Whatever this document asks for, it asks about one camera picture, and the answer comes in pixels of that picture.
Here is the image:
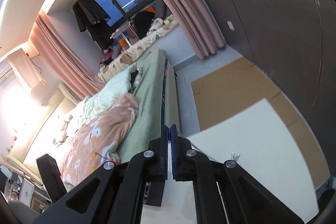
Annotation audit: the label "bed with green sheet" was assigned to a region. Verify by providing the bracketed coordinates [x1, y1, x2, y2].
[7, 48, 182, 187]

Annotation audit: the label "black jewelry box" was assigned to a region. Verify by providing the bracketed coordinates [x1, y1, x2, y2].
[143, 181, 165, 207]

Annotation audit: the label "white wall switch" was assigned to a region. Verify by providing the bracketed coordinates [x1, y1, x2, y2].
[227, 20, 235, 31]

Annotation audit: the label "floral cushioned window seat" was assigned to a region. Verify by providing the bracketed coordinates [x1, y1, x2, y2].
[97, 14, 178, 83]

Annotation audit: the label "pink curtain by wardrobe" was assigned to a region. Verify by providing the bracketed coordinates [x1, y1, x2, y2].
[122, 0, 227, 60]

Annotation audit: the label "dark brown wardrobe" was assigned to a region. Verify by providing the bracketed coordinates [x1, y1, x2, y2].
[205, 0, 335, 174]

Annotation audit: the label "pale green quilt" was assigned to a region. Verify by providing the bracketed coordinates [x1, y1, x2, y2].
[64, 63, 142, 136]

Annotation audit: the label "hanging black clothes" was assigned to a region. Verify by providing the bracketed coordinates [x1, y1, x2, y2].
[72, 0, 114, 51]

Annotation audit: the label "pink floral blanket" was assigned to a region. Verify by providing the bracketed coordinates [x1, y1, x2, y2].
[59, 93, 138, 186]

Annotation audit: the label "pink curtain left side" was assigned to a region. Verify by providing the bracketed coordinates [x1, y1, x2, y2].
[29, 10, 105, 99]

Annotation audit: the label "brown cardboard floor sheet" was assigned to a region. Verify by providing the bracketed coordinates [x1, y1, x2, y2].
[191, 57, 330, 187]

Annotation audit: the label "silver ball chain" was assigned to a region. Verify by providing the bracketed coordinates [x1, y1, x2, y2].
[176, 129, 241, 162]

